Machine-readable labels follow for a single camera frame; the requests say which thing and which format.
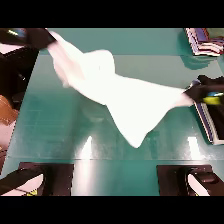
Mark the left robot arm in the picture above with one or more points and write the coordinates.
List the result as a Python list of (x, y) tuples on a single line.
[(34, 37)]

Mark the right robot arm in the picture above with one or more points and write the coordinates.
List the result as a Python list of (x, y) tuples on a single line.
[(207, 88)]

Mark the striped folded garment stack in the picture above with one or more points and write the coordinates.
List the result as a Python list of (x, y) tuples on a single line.
[(207, 44)]

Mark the white garment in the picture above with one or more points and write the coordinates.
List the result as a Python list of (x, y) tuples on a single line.
[(133, 100)]

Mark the dark folded garment stack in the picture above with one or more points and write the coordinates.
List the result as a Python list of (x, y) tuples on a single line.
[(214, 124)]

